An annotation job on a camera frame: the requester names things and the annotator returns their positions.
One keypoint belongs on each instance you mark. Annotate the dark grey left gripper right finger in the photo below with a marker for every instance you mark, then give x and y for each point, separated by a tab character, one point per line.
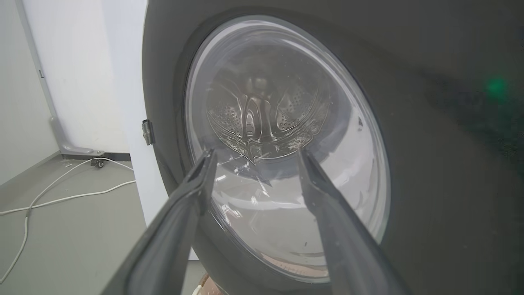
348	254

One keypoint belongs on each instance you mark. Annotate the round grey washing machine door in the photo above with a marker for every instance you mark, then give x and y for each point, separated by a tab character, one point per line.
282	123

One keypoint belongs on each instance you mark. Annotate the white partition panel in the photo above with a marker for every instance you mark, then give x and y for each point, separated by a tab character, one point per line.
82	73

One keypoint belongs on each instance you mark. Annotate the dark grey washing machine door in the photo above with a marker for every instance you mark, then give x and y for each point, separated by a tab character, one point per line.
462	143

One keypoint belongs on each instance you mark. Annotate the grey partition stand with caster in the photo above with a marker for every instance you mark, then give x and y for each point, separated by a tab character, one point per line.
61	135

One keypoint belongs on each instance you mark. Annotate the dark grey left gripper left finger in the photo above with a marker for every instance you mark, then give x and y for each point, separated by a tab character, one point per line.
163	250

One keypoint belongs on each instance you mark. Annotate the pink cloth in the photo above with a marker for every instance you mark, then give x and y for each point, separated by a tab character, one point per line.
209	285

